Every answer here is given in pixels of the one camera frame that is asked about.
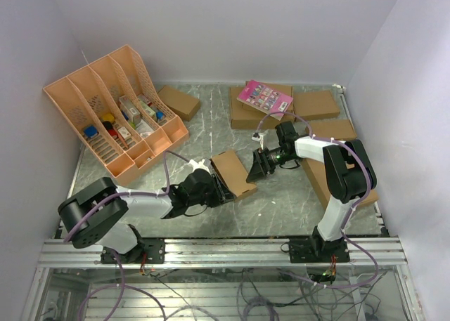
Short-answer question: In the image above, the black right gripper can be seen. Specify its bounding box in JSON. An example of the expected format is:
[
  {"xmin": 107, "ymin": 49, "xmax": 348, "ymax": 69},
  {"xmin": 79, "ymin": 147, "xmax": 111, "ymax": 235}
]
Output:
[{"xmin": 246, "ymin": 147, "xmax": 294, "ymax": 183}]

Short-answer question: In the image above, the cardboard box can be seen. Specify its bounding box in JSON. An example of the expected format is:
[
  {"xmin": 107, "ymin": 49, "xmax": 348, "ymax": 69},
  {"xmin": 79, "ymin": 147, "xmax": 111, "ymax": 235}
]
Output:
[{"xmin": 211, "ymin": 150, "xmax": 257, "ymax": 202}]

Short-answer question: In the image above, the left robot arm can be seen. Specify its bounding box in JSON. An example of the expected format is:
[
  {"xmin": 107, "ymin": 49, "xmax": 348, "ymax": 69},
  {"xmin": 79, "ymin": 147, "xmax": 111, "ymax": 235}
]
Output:
[{"xmin": 58, "ymin": 169, "xmax": 235, "ymax": 263}]

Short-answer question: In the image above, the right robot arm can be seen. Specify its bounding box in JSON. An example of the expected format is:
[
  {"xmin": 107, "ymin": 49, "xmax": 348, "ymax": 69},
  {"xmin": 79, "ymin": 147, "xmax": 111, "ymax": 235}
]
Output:
[{"xmin": 246, "ymin": 122, "xmax": 377, "ymax": 262}]

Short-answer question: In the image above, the large brown box under book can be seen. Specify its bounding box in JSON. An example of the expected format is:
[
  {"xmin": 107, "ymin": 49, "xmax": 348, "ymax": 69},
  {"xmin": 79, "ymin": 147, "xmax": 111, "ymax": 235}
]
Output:
[{"xmin": 229, "ymin": 82, "xmax": 295, "ymax": 129}]

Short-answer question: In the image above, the big brown box front right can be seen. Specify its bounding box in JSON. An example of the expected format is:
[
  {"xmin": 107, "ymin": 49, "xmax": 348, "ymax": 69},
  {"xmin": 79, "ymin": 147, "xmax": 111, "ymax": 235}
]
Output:
[{"xmin": 302, "ymin": 157, "xmax": 380, "ymax": 209}]

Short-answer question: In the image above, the brown box back right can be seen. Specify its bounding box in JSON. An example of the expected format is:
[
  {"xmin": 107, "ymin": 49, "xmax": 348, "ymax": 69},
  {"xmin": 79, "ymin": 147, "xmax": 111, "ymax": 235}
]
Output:
[{"xmin": 293, "ymin": 90, "xmax": 340, "ymax": 120}]

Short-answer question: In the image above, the small brown box right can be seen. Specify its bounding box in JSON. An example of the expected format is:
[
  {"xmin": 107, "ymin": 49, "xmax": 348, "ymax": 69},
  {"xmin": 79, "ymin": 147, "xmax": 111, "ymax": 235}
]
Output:
[{"xmin": 309, "ymin": 119, "xmax": 357, "ymax": 141}]

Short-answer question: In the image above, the small brown box by organizer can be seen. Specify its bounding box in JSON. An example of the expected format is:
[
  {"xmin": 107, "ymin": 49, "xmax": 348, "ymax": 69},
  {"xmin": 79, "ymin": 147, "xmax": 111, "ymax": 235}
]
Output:
[{"xmin": 157, "ymin": 85, "xmax": 201, "ymax": 122}]

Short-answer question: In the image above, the pink children's book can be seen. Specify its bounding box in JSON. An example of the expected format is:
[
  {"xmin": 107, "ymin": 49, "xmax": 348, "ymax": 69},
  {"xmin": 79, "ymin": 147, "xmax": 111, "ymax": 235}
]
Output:
[{"xmin": 237, "ymin": 80, "xmax": 293, "ymax": 121}]

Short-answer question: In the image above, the small printed carton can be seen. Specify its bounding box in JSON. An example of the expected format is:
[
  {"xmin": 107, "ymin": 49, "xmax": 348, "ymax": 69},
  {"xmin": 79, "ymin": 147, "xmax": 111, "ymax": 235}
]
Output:
[{"xmin": 119, "ymin": 96, "xmax": 141, "ymax": 125}]

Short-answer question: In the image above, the yellow toy block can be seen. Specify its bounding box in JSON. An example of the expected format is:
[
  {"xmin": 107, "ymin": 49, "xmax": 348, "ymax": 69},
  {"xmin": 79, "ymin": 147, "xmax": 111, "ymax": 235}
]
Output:
[{"xmin": 101, "ymin": 113, "xmax": 115, "ymax": 123}]

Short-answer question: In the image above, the peach plastic file organizer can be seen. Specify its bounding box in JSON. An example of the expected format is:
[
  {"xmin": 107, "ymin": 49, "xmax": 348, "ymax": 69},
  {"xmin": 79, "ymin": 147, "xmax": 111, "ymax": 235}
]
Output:
[{"xmin": 43, "ymin": 45, "xmax": 189, "ymax": 185}]

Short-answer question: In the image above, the blue toy block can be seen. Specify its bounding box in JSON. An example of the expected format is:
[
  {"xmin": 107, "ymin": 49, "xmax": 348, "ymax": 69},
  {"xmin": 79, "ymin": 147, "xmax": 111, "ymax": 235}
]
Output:
[{"xmin": 83, "ymin": 125, "xmax": 98, "ymax": 139}]

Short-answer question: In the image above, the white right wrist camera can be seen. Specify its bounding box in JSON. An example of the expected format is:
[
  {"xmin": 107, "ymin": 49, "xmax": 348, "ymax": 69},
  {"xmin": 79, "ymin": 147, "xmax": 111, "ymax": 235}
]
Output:
[{"xmin": 252, "ymin": 132, "xmax": 266, "ymax": 152}]

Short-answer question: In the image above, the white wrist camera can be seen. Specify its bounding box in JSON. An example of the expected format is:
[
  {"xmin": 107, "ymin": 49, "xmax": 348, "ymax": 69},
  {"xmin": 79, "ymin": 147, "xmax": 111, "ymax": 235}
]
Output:
[
  {"xmin": 252, "ymin": 132, "xmax": 266, "ymax": 152},
  {"xmin": 188, "ymin": 159, "xmax": 210, "ymax": 173}
]

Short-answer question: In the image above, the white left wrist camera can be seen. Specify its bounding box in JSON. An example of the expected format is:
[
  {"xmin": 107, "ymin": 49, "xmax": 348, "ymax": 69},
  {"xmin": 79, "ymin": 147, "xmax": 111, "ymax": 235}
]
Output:
[{"xmin": 188, "ymin": 159, "xmax": 210, "ymax": 173}]

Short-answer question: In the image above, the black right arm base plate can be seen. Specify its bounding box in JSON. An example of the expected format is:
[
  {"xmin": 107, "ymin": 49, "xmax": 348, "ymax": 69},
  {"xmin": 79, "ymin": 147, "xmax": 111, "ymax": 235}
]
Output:
[{"xmin": 288, "ymin": 237, "xmax": 350, "ymax": 264}]

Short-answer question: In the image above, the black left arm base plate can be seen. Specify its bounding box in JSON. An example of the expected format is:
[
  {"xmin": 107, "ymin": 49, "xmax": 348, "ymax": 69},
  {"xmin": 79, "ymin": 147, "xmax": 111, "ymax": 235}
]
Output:
[{"xmin": 98, "ymin": 238, "xmax": 165, "ymax": 264}]

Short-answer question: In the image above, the aluminium mounting rail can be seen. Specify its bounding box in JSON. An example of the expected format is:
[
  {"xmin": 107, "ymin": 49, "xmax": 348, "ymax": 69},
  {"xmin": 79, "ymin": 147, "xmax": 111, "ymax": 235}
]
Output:
[{"xmin": 37, "ymin": 237, "xmax": 407, "ymax": 269}]

